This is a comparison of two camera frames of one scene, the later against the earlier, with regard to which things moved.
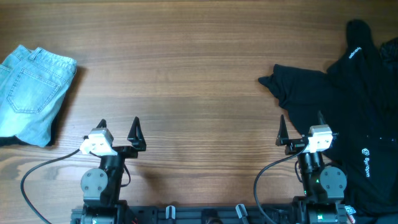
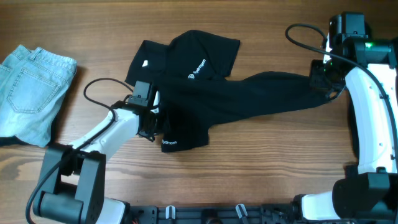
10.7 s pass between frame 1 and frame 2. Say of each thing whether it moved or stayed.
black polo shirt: moved
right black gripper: moved
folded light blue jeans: stayed
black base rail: stayed
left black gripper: moved
